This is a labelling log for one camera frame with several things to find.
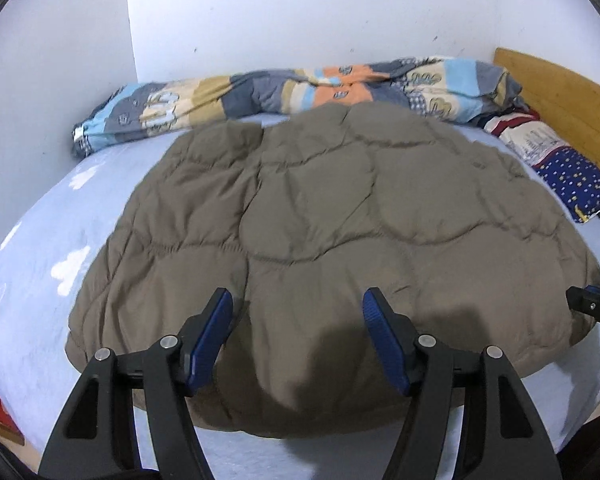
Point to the light blue fleece blanket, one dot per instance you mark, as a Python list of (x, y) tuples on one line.
[(30, 260)]

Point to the wooden headboard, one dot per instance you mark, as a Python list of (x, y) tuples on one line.
[(570, 95)]

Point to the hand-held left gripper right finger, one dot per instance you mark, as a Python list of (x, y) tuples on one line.
[(386, 342)]

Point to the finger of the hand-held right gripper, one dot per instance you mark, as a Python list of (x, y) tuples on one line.
[(592, 304)]

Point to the cartoon patchwork quilt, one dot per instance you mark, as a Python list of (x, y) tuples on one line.
[(280, 90)]

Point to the red striped printed pillow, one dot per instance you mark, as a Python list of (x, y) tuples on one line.
[(525, 135)]

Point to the brown padded jacket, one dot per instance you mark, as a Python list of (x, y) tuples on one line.
[(355, 210)]

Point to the blue starred pillow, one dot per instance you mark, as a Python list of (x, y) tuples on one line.
[(575, 180)]

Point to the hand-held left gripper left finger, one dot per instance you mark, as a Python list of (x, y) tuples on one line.
[(211, 342)]

